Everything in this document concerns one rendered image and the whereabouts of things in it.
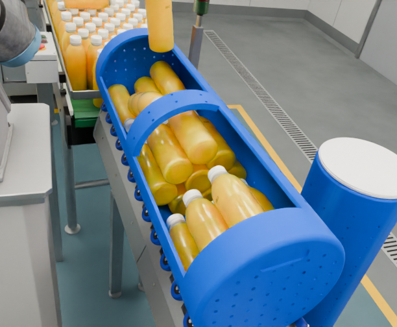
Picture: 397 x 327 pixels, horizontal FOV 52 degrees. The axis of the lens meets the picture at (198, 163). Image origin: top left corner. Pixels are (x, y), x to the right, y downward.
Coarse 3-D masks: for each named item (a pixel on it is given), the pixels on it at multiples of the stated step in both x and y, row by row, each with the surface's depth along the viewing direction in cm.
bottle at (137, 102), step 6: (132, 96) 110; (138, 96) 105; (144, 96) 100; (150, 96) 99; (156, 96) 99; (162, 96) 100; (132, 102) 108; (138, 102) 102; (144, 102) 99; (150, 102) 98; (132, 108) 108; (138, 108) 103; (144, 108) 100; (138, 114) 107
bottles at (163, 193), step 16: (144, 80) 124; (112, 96) 119; (128, 96) 120; (128, 112) 113; (128, 128) 111; (144, 144) 102; (144, 160) 96; (160, 176) 91; (192, 176) 91; (240, 176) 98; (160, 192) 91; (176, 192) 92; (208, 192) 96; (176, 208) 96; (176, 224) 81; (176, 240) 78; (192, 240) 77; (192, 256) 74
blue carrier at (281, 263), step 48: (144, 48) 126; (192, 96) 90; (240, 144) 101; (144, 192) 84; (288, 192) 69; (240, 240) 60; (288, 240) 59; (336, 240) 64; (192, 288) 63; (240, 288) 62; (288, 288) 67
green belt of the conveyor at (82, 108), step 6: (54, 42) 186; (66, 84) 156; (72, 102) 146; (78, 102) 146; (84, 102) 147; (90, 102) 148; (78, 108) 143; (84, 108) 143; (90, 108) 144; (96, 108) 145; (78, 114) 140; (84, 114) 141; (90, 114) 142; (96, 114) 142; (78, 120) 140; (84, 120) 141; (90, 120) 142; (96, 120) 142; (78, 126) 141; (84, 126) 143; (90, 126) 144
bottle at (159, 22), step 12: (156, 0) 103; (168, 0) 105; (156, 12) 105; (168, 12) 107; (156, 24) 107; (168, 24) 108; (156, 36) 110; (168, 36) 110; (156, 48) 112; (168, 48) 112
